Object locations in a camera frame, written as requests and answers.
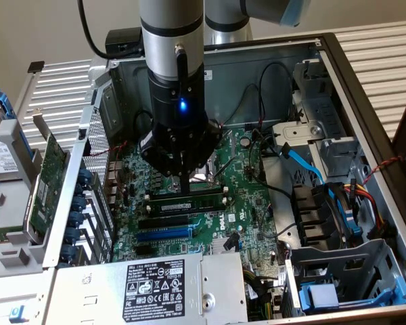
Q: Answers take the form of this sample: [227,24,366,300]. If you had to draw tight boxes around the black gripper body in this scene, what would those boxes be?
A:
[148,66,209,160]

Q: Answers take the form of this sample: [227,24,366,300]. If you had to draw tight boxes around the green RAM stick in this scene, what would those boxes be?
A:
[0,227,24,244]
[148,196,224,215]

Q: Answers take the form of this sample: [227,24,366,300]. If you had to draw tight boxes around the open metal socket cover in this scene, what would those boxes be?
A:
[219,129,240,160]

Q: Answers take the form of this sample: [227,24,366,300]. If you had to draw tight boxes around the thin metal locking lever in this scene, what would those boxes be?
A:
[212,158,241,180]

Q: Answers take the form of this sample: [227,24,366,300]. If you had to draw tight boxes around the metal CPU socket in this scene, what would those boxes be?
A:
[165,154,221,194]

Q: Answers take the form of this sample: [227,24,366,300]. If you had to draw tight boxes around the black gripper connector plug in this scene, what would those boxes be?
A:
[174,43,188,89]

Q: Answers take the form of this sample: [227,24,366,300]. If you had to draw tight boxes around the metal port block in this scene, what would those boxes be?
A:
[104,158,128,211]

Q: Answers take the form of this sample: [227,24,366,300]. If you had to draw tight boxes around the green Dell motherboard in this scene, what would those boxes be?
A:
[110,125,289,272]

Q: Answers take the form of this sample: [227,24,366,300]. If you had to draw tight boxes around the long black expansion slot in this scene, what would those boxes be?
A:
[137,215,190,230]

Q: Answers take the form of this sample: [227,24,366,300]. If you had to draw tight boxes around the blue card retainer clip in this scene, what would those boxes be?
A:
[68,211,85,228]
[78,168,94,186]
[65,227,82,244]
[70,195,88,213]
[60,244,78,264]

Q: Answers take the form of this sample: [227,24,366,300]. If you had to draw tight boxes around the open metal PC case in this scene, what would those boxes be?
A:
[42,32,406,325]

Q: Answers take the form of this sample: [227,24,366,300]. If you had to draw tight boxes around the blue expansion slot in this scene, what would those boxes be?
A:
[136,227,194,242]

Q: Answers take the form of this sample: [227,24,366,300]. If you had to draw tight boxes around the black box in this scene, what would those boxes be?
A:
[105,29,145,57]

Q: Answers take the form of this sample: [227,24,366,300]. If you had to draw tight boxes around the silver chipset heatsink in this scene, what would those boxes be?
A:
[210,236,242,255]

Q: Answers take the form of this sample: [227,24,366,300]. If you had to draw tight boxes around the green graphics card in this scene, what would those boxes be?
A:
[22,108,71,246]

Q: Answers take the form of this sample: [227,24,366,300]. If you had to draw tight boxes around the grey metal disk bay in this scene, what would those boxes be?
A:
[271,59,363,179]

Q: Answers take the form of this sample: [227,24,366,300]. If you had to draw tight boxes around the black power supply label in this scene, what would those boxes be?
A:
[122,259,186,322]

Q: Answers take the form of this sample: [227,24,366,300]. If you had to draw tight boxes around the perforated grey disk bay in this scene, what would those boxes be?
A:
[284,238,406,318]

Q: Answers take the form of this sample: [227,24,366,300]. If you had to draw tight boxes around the grey parts rack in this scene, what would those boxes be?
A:
[0,120,74,282]

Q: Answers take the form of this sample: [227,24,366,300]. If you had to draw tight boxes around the silver power supply unit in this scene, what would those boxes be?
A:
[52,252,250,325]

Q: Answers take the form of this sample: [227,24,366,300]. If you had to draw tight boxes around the blue plastic disk carrier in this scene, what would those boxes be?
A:
[298,276,406,314]

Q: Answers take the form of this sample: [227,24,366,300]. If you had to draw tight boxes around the blue latch button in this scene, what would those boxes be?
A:
[8,304,26,324]

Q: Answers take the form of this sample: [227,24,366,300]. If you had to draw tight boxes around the short black looped wire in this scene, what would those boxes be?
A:
[131,110,154,143]

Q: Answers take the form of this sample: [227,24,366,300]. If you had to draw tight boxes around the red black twisted wire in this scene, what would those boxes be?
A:
[361,155,405,186]
[87,141,129,157]

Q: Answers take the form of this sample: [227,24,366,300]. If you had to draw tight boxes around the thin black wire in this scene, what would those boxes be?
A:
[222,83,269,126]

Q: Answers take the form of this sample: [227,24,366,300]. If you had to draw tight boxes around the thick black looped wire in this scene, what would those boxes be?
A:
[258,62,298,131]

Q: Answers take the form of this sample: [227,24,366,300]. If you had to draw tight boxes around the long black curved wire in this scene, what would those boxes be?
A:
[248,127,295,201]

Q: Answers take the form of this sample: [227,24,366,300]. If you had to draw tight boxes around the blue SATA wire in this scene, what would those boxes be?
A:
[280,142,363,238]

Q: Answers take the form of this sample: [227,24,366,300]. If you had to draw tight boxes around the black angled wire plug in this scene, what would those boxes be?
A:
[224,232,240,252]

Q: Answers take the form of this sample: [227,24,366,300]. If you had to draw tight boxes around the grey wire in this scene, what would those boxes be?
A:
[256,206,298,238]

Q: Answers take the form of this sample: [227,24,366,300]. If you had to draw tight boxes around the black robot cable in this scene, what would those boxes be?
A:
[76,0,146,61]

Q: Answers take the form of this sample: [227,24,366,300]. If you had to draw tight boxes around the yellow black wire bundle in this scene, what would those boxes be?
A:
[242,267,282,322]

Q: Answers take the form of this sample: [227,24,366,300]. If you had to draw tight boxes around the blue hard disk bracket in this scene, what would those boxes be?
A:
[0,88,35,160]

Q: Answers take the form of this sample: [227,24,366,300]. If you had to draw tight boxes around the yellow red power wires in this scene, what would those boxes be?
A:
[344,179,397,242]

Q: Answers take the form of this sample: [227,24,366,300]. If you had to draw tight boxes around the dark brown furniture frame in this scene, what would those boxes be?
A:
[390,79,406,177]

